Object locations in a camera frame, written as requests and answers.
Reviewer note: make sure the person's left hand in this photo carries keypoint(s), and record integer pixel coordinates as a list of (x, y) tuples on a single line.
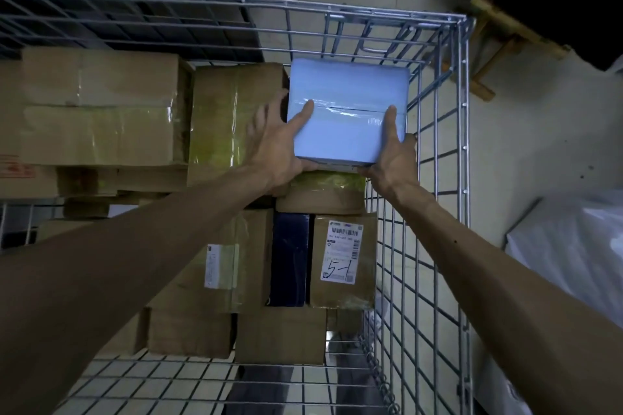
[(272, 147)]

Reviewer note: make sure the person's right hand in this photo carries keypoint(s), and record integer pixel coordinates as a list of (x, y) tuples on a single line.
[(396, 162)]

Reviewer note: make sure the person's left thumb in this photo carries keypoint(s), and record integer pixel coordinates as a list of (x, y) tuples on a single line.
[(302, 119)]

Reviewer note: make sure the person's right thumb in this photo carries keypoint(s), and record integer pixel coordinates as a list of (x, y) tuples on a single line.
[(390, 124)]

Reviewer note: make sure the light blue box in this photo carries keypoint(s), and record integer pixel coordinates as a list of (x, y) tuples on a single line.
[(348, 89)]

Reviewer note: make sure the person's right forearm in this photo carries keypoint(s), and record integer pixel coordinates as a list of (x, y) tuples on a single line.
[(496, 303)]

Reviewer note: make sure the person's left forearm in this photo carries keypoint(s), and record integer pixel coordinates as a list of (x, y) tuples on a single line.
[(97, 283)]

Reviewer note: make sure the white flat box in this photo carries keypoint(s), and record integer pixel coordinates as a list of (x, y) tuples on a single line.
[(338, 166)]

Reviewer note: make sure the small cardboard box, yellow tape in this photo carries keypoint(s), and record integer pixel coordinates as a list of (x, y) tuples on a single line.
[(323, 193)]

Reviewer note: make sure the cardboard box with yellow tape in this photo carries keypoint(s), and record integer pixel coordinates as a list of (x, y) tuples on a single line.
[(221, 113)]

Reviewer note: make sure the dark blue box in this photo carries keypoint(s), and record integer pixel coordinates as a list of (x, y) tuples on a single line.
[(289, 259)]

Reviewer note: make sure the cardboard box with shipping label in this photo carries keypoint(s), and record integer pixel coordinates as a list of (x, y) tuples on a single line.
[(343, 259)]

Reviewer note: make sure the wooden stool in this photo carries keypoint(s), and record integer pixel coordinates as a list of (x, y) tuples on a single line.
[(506, 25)]

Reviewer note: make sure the cardboard box with white sticker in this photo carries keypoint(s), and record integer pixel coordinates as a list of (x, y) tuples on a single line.
[(238, 259)]

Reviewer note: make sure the large taped cardboard box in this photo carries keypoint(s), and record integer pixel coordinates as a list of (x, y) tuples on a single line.
[(102, 103)]

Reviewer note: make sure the plain cardboard box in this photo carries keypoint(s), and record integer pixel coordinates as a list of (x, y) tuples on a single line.
[(190, 334), (280, 334)]

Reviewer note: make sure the white plastic bag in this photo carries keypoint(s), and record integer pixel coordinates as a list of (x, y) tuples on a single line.
[(574, 244)]

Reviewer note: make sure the thin cardboard box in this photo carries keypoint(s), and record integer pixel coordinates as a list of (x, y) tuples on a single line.
[(92, 207)]

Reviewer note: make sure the cardboard box with red print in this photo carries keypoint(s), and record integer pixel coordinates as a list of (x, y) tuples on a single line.
[(14, 137)]

